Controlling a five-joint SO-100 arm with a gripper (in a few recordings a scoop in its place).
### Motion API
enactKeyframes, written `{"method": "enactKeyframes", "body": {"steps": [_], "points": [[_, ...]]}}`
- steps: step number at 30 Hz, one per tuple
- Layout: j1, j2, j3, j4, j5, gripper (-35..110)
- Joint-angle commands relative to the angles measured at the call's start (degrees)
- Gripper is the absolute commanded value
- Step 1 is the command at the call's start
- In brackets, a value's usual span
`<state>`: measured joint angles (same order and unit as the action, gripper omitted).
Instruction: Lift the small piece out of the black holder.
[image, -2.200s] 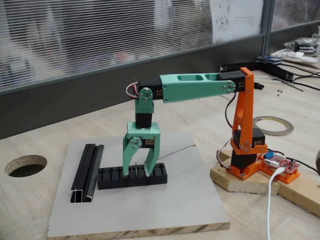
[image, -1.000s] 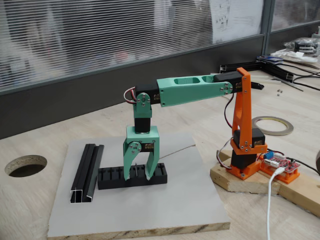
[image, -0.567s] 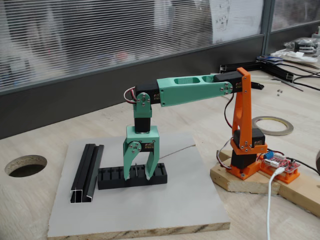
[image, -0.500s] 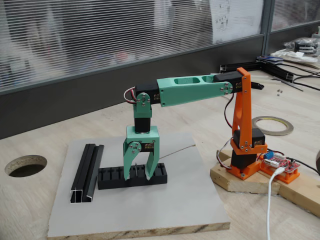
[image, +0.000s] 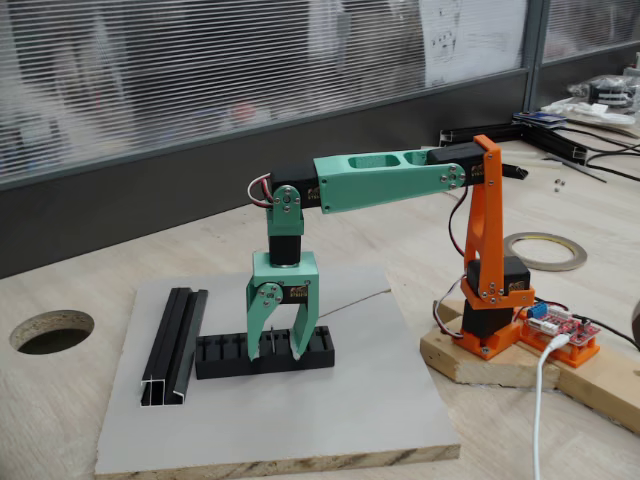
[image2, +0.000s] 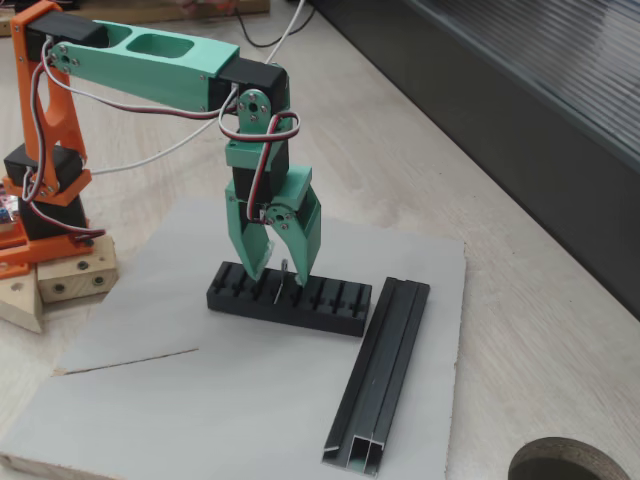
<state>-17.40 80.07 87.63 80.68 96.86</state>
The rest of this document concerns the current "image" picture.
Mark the black background aluminium profile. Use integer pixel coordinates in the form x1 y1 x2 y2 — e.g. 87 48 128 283
439 123 526 148
512 121 587 167

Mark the base servo wire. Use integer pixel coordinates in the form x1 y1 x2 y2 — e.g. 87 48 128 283
431 278 467 342

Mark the black background cable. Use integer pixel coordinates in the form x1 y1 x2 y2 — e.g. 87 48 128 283
574 151 640 184
551 124 640 152

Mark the black slotted holder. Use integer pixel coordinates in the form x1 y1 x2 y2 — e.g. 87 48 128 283
194 325 337 381

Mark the gripper servo wire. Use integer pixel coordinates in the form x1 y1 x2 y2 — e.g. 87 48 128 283
247 173 275 207

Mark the wooden base block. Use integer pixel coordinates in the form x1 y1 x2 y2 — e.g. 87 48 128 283
419 298 562 392

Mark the stack of blue cards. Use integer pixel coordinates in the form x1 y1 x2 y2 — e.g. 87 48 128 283
511 110 569 131

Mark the white paper poster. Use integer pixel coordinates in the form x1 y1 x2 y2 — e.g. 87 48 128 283
419 0 530 91

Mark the black arm servo cable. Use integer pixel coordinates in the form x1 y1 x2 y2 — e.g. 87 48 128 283
447 191 470 262

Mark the long wooden plank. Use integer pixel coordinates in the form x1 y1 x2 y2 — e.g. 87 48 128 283
553 343 640 435

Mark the red controller board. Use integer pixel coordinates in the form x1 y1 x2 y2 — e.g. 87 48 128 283
523 298 597 349

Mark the white USB cable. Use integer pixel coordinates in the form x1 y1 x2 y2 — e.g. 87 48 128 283
531 333 570 480

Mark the black controller power cable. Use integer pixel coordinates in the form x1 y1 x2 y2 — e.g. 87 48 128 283
569 311 640 352

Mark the grey chipboard panel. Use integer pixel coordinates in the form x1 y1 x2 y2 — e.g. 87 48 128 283
94 264 462 477

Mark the tape roll ring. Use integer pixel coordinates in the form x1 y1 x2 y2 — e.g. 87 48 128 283
503 231 588 273

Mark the clear bag with parts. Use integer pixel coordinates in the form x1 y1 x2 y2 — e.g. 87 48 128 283
566 74 640 109

